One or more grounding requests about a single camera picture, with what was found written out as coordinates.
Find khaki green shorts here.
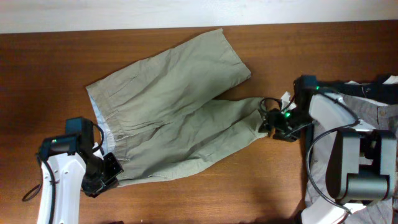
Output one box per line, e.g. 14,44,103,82
86,29,263,187

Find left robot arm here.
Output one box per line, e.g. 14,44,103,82
37,117,123,224

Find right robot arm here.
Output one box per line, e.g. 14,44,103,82
259,75,397,223

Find grey shorts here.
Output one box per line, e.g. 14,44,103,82
310,95,397,223

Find black garment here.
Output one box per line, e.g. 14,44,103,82
300,73,398,147

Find white cloth piece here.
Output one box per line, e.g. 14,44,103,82
346,75,398,85

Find right black cable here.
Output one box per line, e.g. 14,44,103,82
258,91,361,215

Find black cable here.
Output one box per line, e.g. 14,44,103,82
258,91,361,215
21,123,105,224

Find left black cable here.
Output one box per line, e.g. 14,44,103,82
21,123,105,224

